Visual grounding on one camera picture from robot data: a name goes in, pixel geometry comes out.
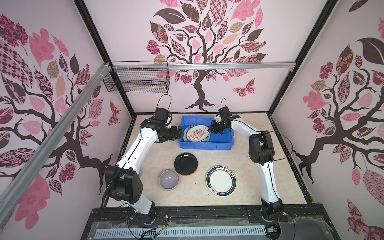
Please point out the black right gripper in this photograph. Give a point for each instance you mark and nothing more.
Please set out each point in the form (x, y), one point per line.
(212, 127)

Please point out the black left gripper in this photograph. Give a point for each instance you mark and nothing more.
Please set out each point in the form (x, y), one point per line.
(174, 135)

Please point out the white plate orange sunburst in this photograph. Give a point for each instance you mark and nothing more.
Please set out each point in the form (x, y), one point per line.
(197, 133)

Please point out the black plate orange underside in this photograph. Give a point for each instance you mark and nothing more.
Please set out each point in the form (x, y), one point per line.
(185, 164)

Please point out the white plate green rim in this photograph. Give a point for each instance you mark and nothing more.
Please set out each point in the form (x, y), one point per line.
(221, 181)

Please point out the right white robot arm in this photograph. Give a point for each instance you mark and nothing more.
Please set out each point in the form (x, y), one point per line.
(261, 152)

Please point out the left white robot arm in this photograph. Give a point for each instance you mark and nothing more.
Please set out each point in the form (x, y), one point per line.
(122, 180)

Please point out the blue plastic bin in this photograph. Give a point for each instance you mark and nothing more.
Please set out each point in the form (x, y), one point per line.
(217, 142)

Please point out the lavender grey bowl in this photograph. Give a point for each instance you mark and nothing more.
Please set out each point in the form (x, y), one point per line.
(169, 180)

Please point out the black wire basket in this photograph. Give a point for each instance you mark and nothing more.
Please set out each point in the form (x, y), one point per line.
(138, 77)

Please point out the aluminium rail back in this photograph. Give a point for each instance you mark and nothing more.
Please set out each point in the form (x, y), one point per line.
(225, 66)

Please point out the aluminium rail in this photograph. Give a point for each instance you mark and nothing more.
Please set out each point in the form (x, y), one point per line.
(24, 179)
(225, 66)

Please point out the white vented cable duct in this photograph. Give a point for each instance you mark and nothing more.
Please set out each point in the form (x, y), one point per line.
(178, 233)

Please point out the aluminium rail left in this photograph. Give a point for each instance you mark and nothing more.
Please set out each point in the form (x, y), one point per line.
(24, 179)

